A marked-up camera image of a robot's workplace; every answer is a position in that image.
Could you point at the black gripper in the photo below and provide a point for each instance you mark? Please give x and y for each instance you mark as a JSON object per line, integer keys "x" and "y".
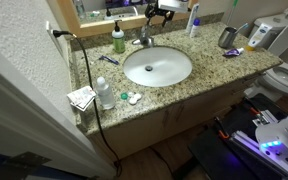
{"x": 153, "y": 10}

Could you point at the chrome faucet tap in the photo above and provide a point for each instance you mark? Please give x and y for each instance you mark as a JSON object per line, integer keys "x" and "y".
{"x": 144, "y": 39}

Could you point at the robot base with blue lights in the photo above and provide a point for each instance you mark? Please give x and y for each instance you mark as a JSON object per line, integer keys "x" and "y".
{"x": 239, "y": 157}

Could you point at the white tube standing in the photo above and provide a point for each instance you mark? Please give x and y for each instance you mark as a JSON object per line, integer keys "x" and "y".
{"x": 192, "y": 16}

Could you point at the white bottle blue cap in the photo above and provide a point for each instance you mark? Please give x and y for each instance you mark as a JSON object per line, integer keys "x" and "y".
{"x": 194, "y": 29}

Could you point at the green soap pump bottle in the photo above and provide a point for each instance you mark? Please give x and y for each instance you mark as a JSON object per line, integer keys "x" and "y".
{"x": 118, "y": 38}

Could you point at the white oval sink basin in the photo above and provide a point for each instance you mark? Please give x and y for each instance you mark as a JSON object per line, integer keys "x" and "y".
{"x": 157, "y": 67}

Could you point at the blue razor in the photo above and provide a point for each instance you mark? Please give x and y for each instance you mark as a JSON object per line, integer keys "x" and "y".
{"x": 109, "y": 59}

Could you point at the metal cup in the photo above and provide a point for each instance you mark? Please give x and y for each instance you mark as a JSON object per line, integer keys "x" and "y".
{"x": 227, "y": 37}

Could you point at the contact lens case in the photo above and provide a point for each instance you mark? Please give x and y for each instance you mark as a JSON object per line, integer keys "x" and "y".
{"x": 131, "y": 97}

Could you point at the purple white toothpaste tube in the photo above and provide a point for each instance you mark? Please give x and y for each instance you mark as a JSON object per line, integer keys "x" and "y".
{"x": 233, "y": 52}

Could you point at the toothbrush in cup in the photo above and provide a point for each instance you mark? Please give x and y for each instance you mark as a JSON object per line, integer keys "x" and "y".
{"x": 241, "y": 27}

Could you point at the clear plastic bottle white cap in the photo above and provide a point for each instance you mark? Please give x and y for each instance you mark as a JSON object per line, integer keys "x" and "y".
{"x": 105, "y": 93}

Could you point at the white lotion tube yellow cap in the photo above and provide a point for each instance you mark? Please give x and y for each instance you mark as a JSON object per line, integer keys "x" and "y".
{"x": 258, "y": 36}

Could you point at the small white box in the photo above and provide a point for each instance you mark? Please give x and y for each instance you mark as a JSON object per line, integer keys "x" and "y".
{"x": 82, "y": 97}

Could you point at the white toilet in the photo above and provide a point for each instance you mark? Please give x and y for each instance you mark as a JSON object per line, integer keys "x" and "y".
{"x": 274, "y": 82}

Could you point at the wooden vanity cabinet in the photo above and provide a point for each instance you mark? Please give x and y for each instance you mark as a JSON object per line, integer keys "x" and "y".
{"x": 164, "y": 111}

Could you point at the white door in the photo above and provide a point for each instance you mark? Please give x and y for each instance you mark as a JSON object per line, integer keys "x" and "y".
{"x": 30, "y": 123}

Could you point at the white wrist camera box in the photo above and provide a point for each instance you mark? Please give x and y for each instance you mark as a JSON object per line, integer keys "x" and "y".
{"x": 174, "y": 5}

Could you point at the green stick handle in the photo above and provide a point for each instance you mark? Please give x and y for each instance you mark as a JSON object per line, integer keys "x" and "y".
{"x": 235, "y": 2}

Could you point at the white wall outlet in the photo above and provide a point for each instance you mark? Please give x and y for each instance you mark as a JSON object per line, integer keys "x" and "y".
{"x": 49, "y": 30}

